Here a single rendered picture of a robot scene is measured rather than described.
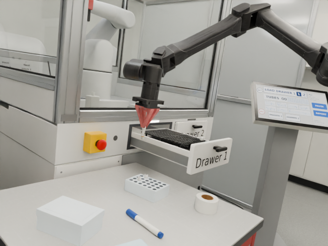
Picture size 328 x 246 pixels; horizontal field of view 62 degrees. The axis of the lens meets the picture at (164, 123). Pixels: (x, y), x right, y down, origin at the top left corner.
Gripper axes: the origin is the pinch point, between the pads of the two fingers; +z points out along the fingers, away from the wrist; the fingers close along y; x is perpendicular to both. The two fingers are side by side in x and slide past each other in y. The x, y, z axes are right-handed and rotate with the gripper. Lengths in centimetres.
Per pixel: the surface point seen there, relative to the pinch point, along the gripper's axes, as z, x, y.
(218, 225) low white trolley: 20.1, 33.3, 3.5
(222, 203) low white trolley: 20.0, 29.1, -10.7
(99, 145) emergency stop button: 10.7, -14.0, 5.0
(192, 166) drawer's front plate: 11.7, 15.6, -11.2
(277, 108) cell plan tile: -10, 23, -113
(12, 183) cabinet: 40, -56, 10
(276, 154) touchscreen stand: 20, 29, -120
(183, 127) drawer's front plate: 7, -11, -52
